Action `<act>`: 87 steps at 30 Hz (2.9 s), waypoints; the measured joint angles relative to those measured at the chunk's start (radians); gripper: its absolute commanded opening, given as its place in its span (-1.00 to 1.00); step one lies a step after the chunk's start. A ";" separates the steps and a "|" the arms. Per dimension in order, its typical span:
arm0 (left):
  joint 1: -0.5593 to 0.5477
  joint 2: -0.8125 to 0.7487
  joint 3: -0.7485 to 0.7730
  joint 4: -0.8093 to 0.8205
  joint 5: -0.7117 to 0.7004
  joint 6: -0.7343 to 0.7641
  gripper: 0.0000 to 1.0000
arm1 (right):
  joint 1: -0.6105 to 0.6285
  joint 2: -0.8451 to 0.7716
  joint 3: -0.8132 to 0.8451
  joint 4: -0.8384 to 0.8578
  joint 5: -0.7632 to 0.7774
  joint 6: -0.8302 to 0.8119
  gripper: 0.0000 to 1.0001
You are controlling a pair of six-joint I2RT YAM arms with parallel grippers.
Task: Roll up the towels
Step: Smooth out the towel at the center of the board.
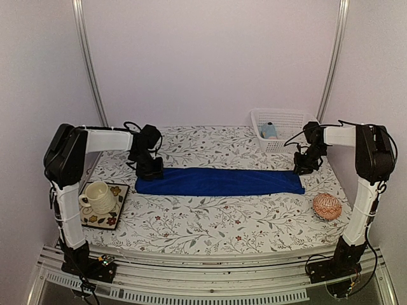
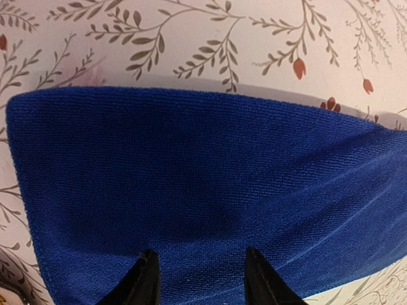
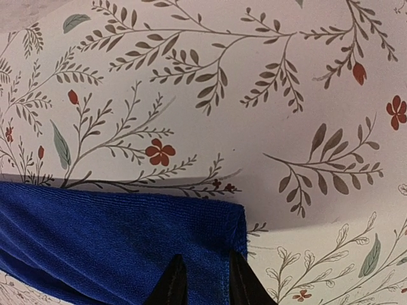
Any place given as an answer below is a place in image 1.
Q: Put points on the red white patterned bowl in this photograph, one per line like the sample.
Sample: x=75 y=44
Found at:
x=327 y=206

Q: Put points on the right aluminium frame post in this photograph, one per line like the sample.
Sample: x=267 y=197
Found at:
x=341 y=23

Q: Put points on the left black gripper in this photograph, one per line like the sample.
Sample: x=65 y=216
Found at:
x=158 y=171

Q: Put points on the white plastic perforated basket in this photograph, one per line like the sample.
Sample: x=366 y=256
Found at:
x=287 y=124

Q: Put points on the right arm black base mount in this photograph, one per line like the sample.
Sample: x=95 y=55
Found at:
x=344 y=262

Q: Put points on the floral square coaster tile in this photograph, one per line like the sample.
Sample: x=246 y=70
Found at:
x=108 y=221

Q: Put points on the light blue orange dotted towel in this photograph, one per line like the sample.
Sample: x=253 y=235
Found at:
x=268 y=131

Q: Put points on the left aluminium frame post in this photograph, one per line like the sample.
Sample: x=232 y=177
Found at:
x=79 y=18

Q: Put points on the floral patterned tablecloth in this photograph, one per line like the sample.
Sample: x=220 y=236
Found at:
x=218 y=225

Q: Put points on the aluminium frame post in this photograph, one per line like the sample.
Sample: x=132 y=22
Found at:
x=341 y=23
x=79 y=18

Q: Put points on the front aluminium rail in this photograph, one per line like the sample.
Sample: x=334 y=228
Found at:
x=152 y=278

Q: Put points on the dark blue towel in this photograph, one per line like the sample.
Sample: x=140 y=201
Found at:
x=221 y=182

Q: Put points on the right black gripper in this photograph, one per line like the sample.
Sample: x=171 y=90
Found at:
x=301 y=166

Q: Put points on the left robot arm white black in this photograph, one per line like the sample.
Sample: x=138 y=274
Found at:
x=64 y=164

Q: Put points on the cream ribbed mug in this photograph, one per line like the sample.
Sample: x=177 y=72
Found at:
x=98 y=197

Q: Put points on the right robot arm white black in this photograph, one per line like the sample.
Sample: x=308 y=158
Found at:
x=375 y=160

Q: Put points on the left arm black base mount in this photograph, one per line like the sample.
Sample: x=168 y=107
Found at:
x=78 y=262

